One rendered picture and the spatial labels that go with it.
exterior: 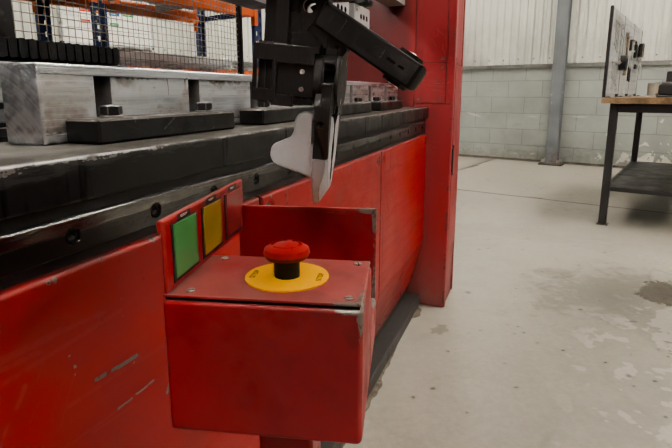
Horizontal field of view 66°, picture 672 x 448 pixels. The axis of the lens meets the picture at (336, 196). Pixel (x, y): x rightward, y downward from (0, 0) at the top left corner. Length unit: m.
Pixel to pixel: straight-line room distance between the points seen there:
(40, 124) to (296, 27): 0.33
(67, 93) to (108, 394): 0.36
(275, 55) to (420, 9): 1.77
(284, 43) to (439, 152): 1.74
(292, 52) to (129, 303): 0.34
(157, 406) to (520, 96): 7.14
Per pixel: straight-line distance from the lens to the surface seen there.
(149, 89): 0.83
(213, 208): 0.51
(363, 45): 0.49
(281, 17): 0.51
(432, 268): 2.33
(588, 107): 7.40
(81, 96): 0.74
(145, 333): 0.67
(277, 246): 0.44
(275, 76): 0.49
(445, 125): 2.20
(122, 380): 0.66
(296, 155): 0.51
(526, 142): 7.59
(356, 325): 0.40
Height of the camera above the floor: 0.94
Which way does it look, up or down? 11 degrees down
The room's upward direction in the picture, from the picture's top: straight up
